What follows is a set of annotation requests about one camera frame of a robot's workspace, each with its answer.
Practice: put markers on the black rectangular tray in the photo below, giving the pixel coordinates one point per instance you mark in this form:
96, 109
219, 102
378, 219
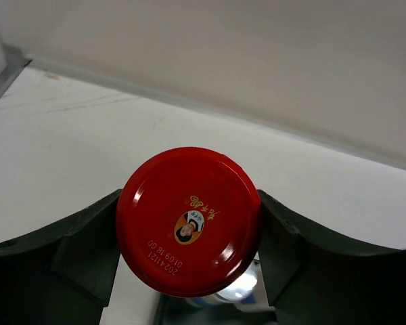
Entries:
173, 310

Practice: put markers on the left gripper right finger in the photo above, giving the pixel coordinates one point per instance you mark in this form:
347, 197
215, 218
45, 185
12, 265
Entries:
314, 275

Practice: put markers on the dark sauce jar red lid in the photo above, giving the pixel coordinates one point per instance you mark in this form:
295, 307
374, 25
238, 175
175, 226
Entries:
188, 222

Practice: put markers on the peppercorn bottle blue label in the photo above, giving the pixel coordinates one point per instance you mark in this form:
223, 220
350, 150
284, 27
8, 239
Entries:
240, 292

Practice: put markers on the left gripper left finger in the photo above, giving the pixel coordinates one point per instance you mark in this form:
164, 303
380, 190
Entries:
62, 273

